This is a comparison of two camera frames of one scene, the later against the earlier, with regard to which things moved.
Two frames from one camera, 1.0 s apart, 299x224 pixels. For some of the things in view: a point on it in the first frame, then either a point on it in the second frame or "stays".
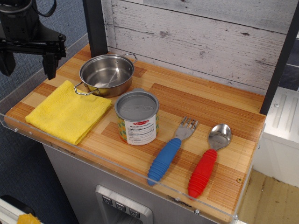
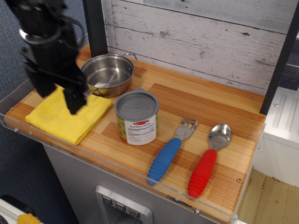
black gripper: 21,31 to 51,59
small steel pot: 110,75 stays
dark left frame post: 95,24 stays
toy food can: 137,112 stays
